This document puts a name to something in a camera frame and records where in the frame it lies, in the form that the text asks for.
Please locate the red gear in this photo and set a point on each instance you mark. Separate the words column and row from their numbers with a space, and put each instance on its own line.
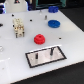
column 39, row 39

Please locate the large blue gear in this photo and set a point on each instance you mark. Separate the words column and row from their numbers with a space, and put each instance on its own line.
column 53, row 23

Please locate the right metal peg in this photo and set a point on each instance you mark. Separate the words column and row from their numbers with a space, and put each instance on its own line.
column 51, row 51

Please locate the small dark blue gear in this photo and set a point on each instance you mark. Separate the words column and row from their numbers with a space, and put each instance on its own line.
column 53, row 9

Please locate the metal base plate black border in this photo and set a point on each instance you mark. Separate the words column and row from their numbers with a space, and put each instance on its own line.
column 44, row 56

